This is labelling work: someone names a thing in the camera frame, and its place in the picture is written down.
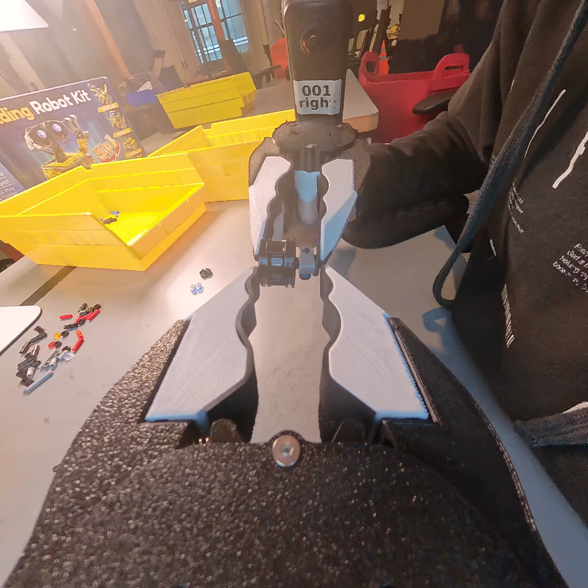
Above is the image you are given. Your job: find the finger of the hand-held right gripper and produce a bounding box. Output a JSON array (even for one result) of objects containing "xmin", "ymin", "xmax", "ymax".
[
  {"xmin": 249, "ymin": 156, "xmax": 294, "ymax": 258},
  {"xmin": 318, "ymin": 157, "xmax": 359, "ymax": 267}
]

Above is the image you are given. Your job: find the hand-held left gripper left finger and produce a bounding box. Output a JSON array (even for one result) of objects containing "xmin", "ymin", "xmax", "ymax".
[{"xmin": 144, "ymin": 268, "xmax": 259, "ymax": 444}]

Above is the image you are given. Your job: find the person's right forearm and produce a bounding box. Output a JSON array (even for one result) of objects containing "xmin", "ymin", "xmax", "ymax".
[{"xmin": 342, "ymin": 83, "xmax": 506, "ymax": 251}]

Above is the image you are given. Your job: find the black hoodie drawstring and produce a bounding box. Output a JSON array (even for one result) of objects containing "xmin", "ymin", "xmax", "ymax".
[{"xmin": 433, "ymin": 0, "xmax": 586, "ymax": 309}]

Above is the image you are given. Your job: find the red flexible tub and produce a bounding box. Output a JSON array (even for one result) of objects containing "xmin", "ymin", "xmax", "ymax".
[{"xmin": 357, "ymin": 51, "xmax": 473, "ymax": 144}]

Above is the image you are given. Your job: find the white booklet stand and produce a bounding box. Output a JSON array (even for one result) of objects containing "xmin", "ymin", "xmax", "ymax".
[{"xmin": 0, "ymin": 304, "xmax": 43, "ymax": 355}]

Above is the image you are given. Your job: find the pile of small brick pieces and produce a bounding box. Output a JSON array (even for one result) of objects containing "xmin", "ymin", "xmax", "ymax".
[{"xmin": 16, "ymin": 302, "xmax": 103, "ymax": 395}]

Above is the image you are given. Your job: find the blue toy set box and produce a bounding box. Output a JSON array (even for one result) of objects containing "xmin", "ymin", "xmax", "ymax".
[{"xmin": 0, "ymin": 76, "xmax": 147, "ymax": 183}]

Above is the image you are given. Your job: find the black toy wheel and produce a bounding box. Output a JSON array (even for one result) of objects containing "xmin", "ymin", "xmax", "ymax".
[{"xmin": 256, "ymin": 238, "xmax": 297, "ymax": 288}]

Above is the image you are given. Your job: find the stack of yellow bins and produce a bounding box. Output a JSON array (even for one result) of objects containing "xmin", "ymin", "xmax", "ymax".
[{"xmin": 156, "ymin": 73, "xmax": 258, "ymax": 130}]

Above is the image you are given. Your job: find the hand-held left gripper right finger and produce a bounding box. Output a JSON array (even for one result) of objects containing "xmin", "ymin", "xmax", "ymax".
[{"xmin": 319, "ymin": 268, "xmax": 429, "ymax": 444}]

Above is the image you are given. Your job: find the window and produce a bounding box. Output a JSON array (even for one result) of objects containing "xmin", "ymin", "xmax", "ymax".
[{"xmin": 180, "ymin": 0, "xmax": 251, "ymax": 64}]

